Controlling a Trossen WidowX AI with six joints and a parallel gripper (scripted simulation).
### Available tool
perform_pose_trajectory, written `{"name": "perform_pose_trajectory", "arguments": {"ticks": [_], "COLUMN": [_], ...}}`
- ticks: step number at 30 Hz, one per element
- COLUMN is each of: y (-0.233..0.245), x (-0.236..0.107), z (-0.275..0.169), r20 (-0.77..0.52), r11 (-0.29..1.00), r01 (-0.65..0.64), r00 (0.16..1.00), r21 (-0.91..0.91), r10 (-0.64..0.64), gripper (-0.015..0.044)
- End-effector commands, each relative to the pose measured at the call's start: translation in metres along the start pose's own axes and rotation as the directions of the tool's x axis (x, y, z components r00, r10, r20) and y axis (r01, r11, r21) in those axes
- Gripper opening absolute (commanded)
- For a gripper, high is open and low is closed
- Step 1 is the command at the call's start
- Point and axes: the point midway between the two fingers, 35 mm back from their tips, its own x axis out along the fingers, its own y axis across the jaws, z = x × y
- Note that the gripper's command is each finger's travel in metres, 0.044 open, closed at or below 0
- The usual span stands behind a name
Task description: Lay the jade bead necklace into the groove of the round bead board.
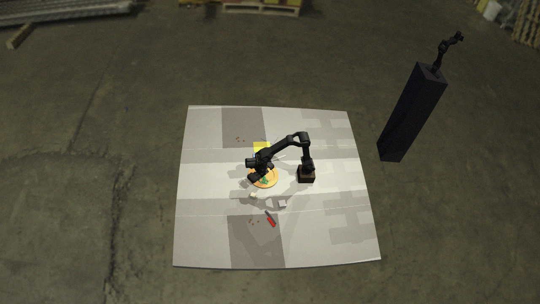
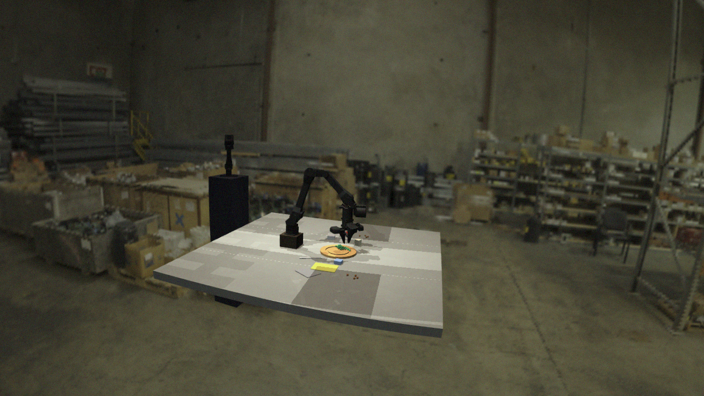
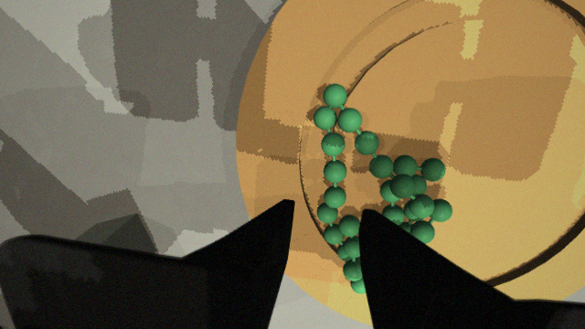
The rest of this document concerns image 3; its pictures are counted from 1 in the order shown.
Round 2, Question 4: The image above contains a tan round board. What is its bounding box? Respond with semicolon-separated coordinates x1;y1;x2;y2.
236;0;585;326

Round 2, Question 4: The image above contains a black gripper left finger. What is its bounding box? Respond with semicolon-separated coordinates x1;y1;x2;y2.
0;199;295;329

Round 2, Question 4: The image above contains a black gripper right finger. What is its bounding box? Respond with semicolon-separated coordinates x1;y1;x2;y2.
358;209;585;329

